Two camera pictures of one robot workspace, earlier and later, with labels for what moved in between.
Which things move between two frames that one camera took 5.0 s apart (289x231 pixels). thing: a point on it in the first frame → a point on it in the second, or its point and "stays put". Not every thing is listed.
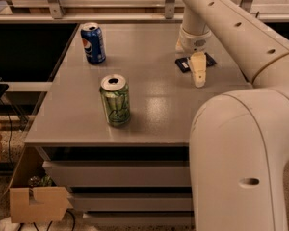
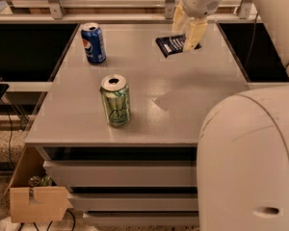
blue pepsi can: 93,42 stays put
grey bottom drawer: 140,219 stays put
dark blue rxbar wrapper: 184,63 → 172,44
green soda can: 116,97 stays put
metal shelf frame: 90,10 stays put
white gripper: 193,43 → 200,3
